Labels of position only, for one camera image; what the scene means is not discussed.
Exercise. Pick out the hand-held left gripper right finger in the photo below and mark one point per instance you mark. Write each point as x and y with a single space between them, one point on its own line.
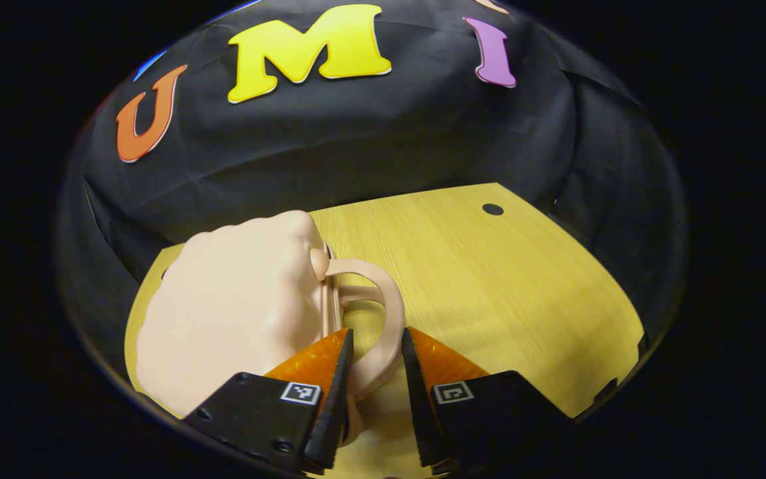
416 419

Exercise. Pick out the pink suitcase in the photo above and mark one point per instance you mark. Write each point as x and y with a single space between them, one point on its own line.
237 313

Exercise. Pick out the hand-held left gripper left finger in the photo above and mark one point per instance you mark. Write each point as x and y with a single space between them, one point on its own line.
331 426

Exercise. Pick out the black backdrop cloth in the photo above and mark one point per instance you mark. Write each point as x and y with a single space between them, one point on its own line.
370 133

